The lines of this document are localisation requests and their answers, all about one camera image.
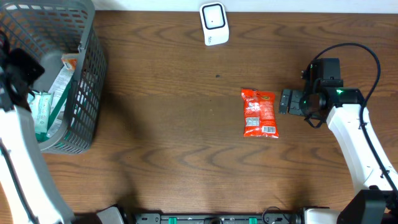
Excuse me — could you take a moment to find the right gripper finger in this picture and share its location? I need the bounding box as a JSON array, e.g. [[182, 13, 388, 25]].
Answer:
[[279, 89, 291, 114], [289, 90, 303, 116]]

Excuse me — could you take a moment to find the light green wipes pack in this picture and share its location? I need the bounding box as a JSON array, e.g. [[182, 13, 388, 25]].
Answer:
[[27, 91, 53, 134]]

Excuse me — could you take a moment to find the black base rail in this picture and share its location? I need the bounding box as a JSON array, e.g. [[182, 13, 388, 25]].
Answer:
[[133, 210, 305, 224]]

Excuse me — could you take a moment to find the white barcode scanner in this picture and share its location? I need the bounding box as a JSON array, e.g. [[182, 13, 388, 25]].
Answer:
[[199, 2, 229, 46]]

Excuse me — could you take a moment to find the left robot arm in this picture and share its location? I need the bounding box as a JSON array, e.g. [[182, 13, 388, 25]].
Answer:
[[1, 32, 75, 223]]

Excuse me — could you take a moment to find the red snack bag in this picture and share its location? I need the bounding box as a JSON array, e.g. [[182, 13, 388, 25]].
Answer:
[[241, 89, 279, 138]]

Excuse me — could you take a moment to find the grey plastic mesh basket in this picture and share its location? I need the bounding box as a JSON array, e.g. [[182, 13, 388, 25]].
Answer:
[[1, 0, 107, 154]]

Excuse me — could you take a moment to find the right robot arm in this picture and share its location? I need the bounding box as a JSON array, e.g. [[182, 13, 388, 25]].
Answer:
[[279, 58, 397, 223]]

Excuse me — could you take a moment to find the green and white flat package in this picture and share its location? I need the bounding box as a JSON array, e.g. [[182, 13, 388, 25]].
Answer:
[[46, 66, 74, 138]]

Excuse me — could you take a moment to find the orange and white snack packet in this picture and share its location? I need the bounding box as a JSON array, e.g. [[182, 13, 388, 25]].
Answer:
[[61, 54, 79, 70]]

